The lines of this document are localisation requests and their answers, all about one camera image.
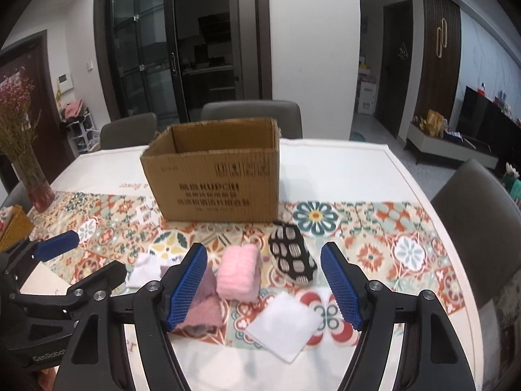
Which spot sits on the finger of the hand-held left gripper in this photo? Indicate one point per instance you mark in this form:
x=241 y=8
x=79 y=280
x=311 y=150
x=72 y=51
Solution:
x=101 y=279
x=57 y=245

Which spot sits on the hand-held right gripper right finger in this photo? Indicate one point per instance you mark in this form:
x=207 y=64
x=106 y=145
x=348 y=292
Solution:
x=342 y=293

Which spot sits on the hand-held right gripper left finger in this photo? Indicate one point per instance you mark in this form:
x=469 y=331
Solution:
x=183 y=293

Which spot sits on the mauve cloth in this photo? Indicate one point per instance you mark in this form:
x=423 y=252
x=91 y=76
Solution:
x=205 y=305

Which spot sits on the small white sock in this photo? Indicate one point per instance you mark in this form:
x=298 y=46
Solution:
x=144 y=271

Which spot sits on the pink towel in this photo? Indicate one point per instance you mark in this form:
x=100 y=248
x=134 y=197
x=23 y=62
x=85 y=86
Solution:
x=238 y=273

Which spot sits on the black white patterned sock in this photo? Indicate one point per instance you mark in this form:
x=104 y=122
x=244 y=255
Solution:
x=291 y=252

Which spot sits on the white square cloth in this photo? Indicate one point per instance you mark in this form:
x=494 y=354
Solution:
x=283 y=326

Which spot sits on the brown cardboard box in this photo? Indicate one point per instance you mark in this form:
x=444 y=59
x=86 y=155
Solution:
x=228 y=187

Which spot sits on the yellow woven box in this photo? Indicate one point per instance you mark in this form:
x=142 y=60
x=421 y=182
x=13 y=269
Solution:
x=14 y=226

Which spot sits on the red glass vase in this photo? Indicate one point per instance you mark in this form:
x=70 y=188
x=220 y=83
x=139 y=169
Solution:
x=38 y=193

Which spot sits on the grey dining chair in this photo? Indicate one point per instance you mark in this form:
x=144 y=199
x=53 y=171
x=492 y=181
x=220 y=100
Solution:
x=128 y=130
x=14 y=195
x=252 y=110
x=476 y=220

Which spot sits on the white shoe rack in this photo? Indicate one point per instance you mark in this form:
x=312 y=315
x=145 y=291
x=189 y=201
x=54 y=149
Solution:
x=81 y=138

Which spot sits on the patterned tablecloth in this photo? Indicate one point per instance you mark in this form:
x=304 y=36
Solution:
x=366 y=179

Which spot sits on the pink cloth bag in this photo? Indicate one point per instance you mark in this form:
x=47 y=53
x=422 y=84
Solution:
x=73 y=109

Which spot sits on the dried flower bunch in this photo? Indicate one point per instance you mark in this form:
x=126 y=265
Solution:
x=16 y=110

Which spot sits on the dark brown wooden door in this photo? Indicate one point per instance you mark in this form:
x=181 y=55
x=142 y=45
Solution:
x=47 y=89

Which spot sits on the white television cabinet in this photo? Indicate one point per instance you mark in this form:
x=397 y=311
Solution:
x=431 y=144

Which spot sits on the yellow snack bags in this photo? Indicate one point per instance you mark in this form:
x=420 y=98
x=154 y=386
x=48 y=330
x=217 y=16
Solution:
x=433 y=122

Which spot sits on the white storage box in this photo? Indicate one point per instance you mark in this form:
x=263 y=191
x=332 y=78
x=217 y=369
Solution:
x=366 y=99

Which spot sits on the teal decoration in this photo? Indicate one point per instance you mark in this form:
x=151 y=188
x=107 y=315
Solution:
x=515 y=189

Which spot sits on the dark door with ornament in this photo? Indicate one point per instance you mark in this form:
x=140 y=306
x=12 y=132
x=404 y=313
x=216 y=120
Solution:
x=397 y=89

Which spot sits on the glass sliding door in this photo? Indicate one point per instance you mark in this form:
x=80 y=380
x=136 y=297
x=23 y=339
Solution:
x=142 y=49

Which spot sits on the black television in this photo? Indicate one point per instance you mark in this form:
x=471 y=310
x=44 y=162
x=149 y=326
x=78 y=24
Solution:
x=484 y=118

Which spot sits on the white wall intercom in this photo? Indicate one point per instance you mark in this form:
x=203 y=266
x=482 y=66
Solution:
x=65 y=82

